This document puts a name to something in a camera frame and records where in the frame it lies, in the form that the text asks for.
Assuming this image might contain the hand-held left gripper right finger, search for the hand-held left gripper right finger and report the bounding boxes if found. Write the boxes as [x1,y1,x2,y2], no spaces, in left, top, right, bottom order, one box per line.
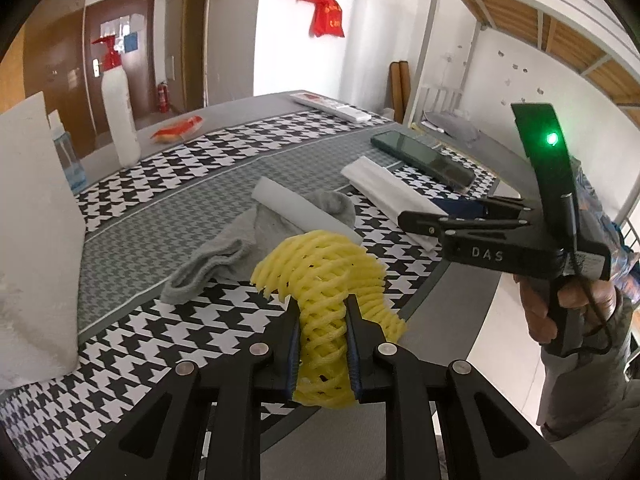
[345,294,576,480]

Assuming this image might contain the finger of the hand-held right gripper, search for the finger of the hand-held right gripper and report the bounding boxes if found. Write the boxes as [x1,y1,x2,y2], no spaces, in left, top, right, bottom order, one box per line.
[431,196,527,220]
[397,209,533,242]

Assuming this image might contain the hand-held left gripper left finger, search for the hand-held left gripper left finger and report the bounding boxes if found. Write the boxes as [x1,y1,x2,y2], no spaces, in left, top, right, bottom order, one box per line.
[70,296,303,480]

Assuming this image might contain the yellow foam net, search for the yellow foam net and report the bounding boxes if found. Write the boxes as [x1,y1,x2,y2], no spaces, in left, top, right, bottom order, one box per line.
[250,230,408,408]

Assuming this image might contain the grey sock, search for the grey sock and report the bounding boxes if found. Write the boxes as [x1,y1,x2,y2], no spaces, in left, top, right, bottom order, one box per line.
[161,190,357,305]

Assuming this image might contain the white foam box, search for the white foam box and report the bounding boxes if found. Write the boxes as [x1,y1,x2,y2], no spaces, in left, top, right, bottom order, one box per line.
[0,91,86,391]

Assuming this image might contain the person's right forearm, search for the person's right forearm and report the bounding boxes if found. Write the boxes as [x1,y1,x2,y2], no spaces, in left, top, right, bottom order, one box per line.
[537,290,640,441]

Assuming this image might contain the person's right hand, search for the person's right hand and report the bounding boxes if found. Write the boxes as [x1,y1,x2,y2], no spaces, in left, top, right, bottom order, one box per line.
[517,272,621,346]

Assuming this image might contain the white folded paper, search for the white folded paper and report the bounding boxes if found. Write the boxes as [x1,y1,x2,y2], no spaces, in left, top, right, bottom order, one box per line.
[341,156,443,252]

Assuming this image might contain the black smartphone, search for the black smartphone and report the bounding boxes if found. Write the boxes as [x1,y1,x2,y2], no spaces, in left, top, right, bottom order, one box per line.
[371,130,476,192]

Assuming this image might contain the grey pillow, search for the grey pillow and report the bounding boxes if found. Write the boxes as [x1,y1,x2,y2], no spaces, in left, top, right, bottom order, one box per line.
[425,110,481,146]

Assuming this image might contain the blue patterned cloth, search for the blue patterned cloth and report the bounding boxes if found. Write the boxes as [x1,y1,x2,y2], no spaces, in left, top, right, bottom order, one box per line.
[570,157,640,306]

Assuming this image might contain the white rolled foam sheet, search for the white rolled foam sheet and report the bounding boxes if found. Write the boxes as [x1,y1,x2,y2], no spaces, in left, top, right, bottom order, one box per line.
[251,176,366,248]

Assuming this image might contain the leaning wooden boards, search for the leaning wooden boards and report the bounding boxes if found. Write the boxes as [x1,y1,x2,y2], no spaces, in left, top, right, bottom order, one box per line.
[390,60,412,123]

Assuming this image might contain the white remote control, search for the white remote control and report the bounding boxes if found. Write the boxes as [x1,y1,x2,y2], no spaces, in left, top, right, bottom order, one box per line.
[291,91,372,122]

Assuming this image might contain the white metal bunk bed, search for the white metal bunk bed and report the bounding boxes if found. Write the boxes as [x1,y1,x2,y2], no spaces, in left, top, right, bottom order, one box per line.
[405,0,640,241]

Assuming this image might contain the orange snack packet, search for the orange snack packet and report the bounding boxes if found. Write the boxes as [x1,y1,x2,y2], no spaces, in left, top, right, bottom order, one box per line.
[152,116,204,144]

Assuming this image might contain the white pump bottle red pump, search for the white pump bottle red pump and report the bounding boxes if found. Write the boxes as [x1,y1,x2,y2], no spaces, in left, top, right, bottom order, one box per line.
[91,36,142,167]

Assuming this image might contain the clear plastic bottle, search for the clear plastic bottle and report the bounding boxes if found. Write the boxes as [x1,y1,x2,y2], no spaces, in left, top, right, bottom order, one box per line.
[48,110,88,195]

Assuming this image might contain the wooden side door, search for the wooden side door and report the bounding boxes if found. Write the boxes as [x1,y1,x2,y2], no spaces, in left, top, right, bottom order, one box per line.
[181,0,211,108]

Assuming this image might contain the dark brown entrance door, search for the dark brown entrance door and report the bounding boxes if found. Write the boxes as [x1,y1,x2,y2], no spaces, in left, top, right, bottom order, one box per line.
[82,0,157,151]

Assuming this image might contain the wooden wardrobe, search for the wooden wardrobe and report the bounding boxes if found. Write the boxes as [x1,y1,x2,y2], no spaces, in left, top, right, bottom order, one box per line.
[0,0,96,161]

